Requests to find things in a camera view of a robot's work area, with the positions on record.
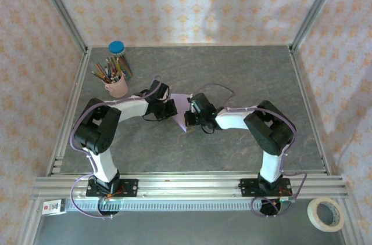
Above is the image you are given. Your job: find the coloured pencil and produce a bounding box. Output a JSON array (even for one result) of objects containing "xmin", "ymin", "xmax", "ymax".
[
  {"xmin": 111, "ymin": 56, "xmax": 120, "ymax": 77},
  {"xmin": 91, "ymin": 70, "xmax": 111, "ymax": 82},
  {"xmin": 94, "ymin": 62, "xmax": 113, "ymax": 80},
  {"xmin": 104, "ymin": 57, "xmax": 116, "ymax": 78}
]

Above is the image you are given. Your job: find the aluminium table side rail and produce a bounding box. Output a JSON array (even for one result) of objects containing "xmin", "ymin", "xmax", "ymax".
[
  {"xmin": 48, "ymin": 49, "xmax": 91, "ymax": 176},
  {"xmin": 289, "ymin": 47, "xmax": 332, "ymax": 176}
]

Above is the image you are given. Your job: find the slotted grey cable duct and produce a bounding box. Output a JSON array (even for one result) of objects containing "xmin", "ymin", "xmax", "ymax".
[{"xmin": 65, "ymin": 200, "xmax": 294, "ymax": 212}]

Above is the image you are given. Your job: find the masking tape roll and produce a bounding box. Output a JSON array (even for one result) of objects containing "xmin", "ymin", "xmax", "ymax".
[{"xmin": 307, "ymin": 197, "xmax": 346, "ymax": 233}]

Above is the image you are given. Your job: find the aluminium frame post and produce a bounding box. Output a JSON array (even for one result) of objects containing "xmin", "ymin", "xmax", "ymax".
[
  {"xmin": 30, "ymin": 0, "xmax": 90, "ymax": 54},
  {"xmin": 290, "ymin": 0, "xmax": 346, "ymax": 53}
]

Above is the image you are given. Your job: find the white label card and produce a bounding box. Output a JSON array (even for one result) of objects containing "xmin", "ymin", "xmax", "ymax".
[{"xmin": 41, "ymin": 200, "xmax": 66, "ymax": 215}]

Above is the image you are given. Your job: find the purple paper sheet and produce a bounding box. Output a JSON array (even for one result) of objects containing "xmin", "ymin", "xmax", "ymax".
[{"xmin": 170, "ymin": 93, "xmax": 194, "ymax": 133}]

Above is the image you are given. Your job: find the long aluminium mounting rail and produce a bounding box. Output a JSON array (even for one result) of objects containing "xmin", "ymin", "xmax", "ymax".
[{"xmin": 30, "ymin": 171, "xmax": 348, "ymax": 201}]

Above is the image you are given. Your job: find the clear pencil tube blue lid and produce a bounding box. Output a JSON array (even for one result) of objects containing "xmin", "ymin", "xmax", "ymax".
[{"xmin": 108, "ymin": 41, "xmax": 134, "ymax": 79}]

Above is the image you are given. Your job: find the pink pencil cup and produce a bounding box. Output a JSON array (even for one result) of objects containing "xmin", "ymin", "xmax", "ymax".
[{"xmin": 103, "ymin": 72, "xmax": 129, "ymax": 99}]

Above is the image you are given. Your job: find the aluminium frame bar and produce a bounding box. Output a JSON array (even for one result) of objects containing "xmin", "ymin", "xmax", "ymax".
[
  {"xmin": 16, "ymin": 200, "xmax": 44, "ymax": 245},
  {"xmin": 338, "ymin": 200, "xmax": 363, "ymax": 245}
]

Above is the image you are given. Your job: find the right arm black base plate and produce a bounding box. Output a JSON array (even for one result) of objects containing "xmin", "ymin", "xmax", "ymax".
[{"xmin": 239, "ymin": 178, "xmax": 292, "ymax": 198}]

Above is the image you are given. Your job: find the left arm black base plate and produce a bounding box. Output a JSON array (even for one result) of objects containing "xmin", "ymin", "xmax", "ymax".
[{"xmin": 86, "ymin": 179, "xmax": 139, "ymax": 198}]

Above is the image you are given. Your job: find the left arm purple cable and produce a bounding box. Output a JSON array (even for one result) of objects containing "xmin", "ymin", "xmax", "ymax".
[{"xmin": 69, "ymin": 75, "xmax": 162, "ymax": 219}]

